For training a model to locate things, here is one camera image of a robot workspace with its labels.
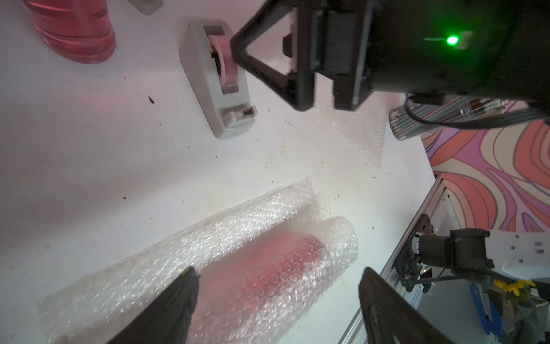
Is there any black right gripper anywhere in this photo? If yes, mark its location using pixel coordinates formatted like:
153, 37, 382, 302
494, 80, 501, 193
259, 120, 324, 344
296, 1, 549, 110

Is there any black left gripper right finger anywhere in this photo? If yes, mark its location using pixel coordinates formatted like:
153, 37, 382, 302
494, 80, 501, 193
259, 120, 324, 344
359, 267, 443, 343

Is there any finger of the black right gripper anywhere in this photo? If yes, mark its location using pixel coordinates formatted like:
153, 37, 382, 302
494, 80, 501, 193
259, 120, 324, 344
231, 1, 316, 111

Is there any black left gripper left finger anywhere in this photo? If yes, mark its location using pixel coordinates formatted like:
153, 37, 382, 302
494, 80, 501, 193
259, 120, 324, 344
110, 267, 199, 343

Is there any pink bottle with label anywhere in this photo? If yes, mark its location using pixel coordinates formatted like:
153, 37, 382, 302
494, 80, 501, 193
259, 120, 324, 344
199, 232, 325, 310

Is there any clear bubble wrap sheet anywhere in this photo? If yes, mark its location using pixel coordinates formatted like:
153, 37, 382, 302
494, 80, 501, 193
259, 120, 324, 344
38, 180, 358, 343

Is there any pink bottle near stapler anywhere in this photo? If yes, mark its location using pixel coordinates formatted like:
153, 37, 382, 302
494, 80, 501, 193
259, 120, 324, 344
22, 0, 116, 64

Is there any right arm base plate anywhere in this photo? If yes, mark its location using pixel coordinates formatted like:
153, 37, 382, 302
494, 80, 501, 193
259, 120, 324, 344
393, 214, 433, 292

